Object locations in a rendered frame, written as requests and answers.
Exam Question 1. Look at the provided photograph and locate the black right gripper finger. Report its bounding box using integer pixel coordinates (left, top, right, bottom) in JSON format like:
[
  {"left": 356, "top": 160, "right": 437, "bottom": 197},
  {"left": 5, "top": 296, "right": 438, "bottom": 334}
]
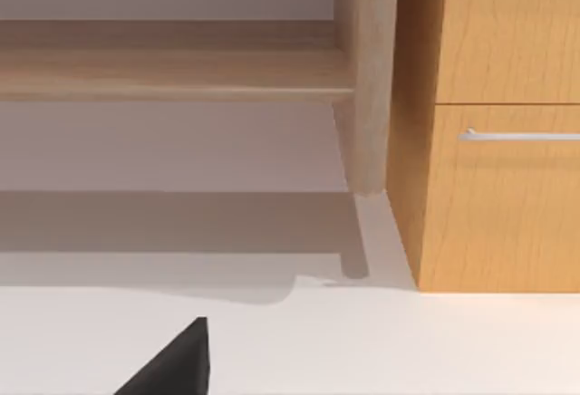
[{"left": 112, "top": 316, "right": 212, "bottom": 395}]

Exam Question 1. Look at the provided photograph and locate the pale wooden open shelf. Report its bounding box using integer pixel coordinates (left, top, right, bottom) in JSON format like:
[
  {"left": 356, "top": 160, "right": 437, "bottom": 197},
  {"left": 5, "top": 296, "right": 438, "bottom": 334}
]
[{"left": 0, "top": 0, "right": 401, "bottom": 199}]

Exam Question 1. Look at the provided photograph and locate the orange wooden cupboard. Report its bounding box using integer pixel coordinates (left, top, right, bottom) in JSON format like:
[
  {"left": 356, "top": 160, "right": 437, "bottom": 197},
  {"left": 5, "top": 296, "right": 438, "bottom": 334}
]
[{"left": 384, "top": 0, "right": 580, "bottom": 294}]

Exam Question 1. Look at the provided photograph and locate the wooden drawer front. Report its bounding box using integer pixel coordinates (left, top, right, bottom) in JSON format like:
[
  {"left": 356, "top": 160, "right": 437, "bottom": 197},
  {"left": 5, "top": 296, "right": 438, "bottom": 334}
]
[{"left": 417, "top": 103, "right": 580, "bottom": 294}]

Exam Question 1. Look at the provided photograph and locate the long metal handle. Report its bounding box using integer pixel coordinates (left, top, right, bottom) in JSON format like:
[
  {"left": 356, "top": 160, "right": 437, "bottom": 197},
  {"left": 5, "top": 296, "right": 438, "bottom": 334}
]
[{"left": 457, "top": 128, "right": 580, "bottom": 144}]

